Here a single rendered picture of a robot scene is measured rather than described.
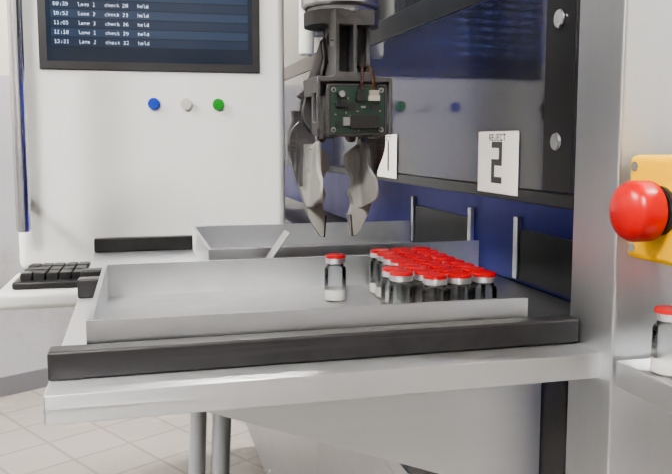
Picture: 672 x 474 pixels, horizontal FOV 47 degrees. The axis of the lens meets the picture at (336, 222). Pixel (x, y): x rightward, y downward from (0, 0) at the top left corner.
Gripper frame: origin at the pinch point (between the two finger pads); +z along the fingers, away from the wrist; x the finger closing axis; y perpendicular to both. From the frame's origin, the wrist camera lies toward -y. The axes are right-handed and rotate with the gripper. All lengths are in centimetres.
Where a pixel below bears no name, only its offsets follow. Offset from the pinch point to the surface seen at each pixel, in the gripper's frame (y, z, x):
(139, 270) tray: -6.7, 5.2, -19.2
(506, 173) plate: 7.8, -5.0, 14.6
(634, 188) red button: 31.5, -5.0, 11.8
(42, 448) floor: -196, 96, -54
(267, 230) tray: -40.8, 5.4, -0.5
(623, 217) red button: 31.1, -3.1, 11.4
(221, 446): -86, 57, -4
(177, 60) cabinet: -76, -23, -12
